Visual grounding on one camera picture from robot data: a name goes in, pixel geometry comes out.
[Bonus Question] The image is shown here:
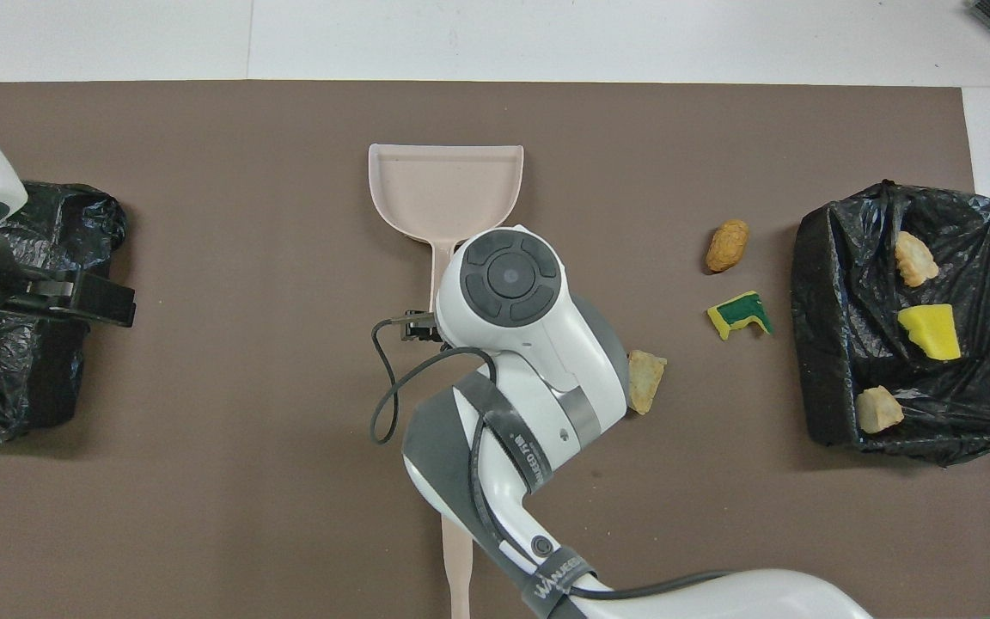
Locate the L-shaped green yellow sponge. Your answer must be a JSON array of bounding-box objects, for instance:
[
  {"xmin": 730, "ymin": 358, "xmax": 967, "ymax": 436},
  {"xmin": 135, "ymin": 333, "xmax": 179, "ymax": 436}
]
[{"xmin": 706, "ymin": 290, "xmax": 774, "ymax": 342}]

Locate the beige hand brush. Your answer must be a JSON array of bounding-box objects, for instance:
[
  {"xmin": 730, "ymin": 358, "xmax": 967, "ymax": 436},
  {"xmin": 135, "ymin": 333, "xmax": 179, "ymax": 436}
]
[{"xmin": 441, "ymin": 513, "xmax": 475, "ymax": 619}]

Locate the brown table mat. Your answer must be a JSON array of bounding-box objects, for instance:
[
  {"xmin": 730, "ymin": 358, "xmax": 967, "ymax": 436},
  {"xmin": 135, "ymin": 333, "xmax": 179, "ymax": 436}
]
[{"xmin": 0, "ymin": 80, "xmax": 990, "ymax": 619}]

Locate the black bag lined bin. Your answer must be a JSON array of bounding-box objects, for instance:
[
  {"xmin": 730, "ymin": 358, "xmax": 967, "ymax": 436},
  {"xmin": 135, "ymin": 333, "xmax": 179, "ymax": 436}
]
[
  {"xmin": 790, "ymin": 179, "xmax": 990, "ymax": 468},
  {"xmin": 0, "ymin": 181, "xmax": 128, "ymax": 444}
]

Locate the orange striped sponge chunk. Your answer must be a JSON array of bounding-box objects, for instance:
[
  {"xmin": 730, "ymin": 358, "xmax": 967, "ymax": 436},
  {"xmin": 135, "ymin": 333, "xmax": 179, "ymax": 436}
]
[{"xmin": 855, "ymin": 386, "xmax": 905, "ymax": 435}]

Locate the orange brown oval sponge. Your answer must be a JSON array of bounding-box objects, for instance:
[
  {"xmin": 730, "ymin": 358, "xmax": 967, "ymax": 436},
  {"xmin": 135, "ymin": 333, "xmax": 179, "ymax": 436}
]
[{"xmin": 705, "ymin": 218, "xmax": 751, "ymax": 274}]

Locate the pale yellow bumpy sponge chunk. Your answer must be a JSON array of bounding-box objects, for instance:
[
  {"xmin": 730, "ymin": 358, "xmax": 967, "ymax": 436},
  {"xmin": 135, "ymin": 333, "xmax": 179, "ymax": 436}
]
[{"xmin": 894, "ymin": 230, "xmax": 941, "ymax": 288}]

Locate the pale beige sponge chunk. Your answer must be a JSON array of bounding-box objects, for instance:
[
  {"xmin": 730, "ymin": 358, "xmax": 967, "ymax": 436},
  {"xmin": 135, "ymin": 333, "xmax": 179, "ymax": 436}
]
[{"xmin": 626, "ymin": 349, "xmax": 668, "ymax": 416}]

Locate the plain yellow sponge piece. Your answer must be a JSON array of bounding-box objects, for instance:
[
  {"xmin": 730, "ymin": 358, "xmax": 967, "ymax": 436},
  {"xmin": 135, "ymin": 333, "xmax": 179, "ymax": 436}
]
[{"xmin": 896, "ymin": 303, "xmax": 962, "ymax": 362}]

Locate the beige plastic dustpan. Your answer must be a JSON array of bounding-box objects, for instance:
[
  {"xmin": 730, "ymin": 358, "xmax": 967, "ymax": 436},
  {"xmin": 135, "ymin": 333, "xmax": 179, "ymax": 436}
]
[{"xmin": 368, "ymin": 143, "xmax": 525, "ymax": 315}]

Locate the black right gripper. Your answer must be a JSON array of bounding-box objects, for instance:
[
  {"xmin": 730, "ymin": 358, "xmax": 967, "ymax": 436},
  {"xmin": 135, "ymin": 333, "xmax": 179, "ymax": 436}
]
[{"xmin": 400, "ymin": 308, "xmax": 443, "ymax": 343}]

